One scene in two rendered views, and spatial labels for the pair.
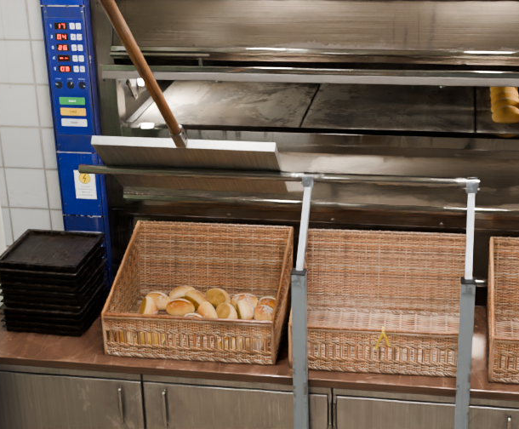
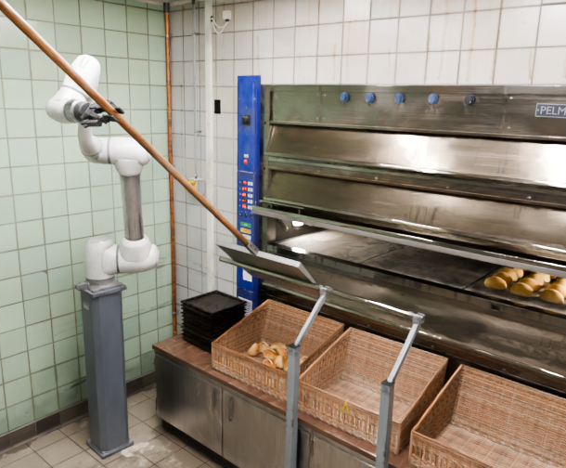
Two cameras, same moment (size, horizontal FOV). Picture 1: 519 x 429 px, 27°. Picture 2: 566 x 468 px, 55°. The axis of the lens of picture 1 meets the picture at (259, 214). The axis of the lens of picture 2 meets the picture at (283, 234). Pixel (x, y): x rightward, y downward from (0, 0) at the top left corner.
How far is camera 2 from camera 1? 142 cm
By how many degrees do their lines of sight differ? 29
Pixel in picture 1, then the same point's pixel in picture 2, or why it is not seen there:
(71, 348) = (200, 358)
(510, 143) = (481, 301)
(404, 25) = (418, 207)
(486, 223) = (461, 354)
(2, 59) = (221, 197)
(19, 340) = (183, 346)
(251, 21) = (334, 193)
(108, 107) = (263, 231)
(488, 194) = (463, 333)
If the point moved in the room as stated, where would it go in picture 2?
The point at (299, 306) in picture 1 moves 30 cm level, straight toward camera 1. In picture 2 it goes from (291, 368) to (253, 397)
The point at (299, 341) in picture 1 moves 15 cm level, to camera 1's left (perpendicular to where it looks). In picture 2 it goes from (290, 391) to (262, 382)
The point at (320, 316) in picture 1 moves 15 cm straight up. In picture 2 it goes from (343, 384) to (345, 357)
